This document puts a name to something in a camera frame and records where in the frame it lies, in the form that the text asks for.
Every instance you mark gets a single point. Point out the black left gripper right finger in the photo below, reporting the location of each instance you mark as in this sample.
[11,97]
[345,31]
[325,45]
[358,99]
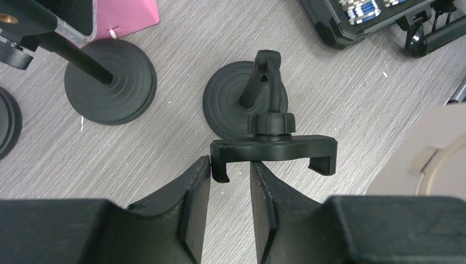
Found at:
[290,227]

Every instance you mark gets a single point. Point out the pink wedge stand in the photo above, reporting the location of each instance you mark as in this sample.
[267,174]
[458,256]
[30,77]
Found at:
[118,18]

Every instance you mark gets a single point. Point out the black phone stand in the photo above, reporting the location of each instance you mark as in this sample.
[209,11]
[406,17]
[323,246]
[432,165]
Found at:
[11,122]
[246,105]
[109,82]

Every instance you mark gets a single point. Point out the smartphone with clear case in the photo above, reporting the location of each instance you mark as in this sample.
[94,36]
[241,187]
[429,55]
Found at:
[77,19]

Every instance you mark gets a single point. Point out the black foam-lined case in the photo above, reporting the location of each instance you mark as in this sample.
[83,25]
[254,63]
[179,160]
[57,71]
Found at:
[428,24]

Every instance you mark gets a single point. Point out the smartphone with cream case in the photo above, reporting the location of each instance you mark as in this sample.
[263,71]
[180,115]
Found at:
[430,161]

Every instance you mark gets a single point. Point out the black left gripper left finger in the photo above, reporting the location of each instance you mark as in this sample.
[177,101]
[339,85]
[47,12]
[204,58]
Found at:
[166,226]

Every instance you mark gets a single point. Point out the blue-white poker chip stack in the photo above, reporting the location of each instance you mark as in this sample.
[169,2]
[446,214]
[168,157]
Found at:
[360,11]

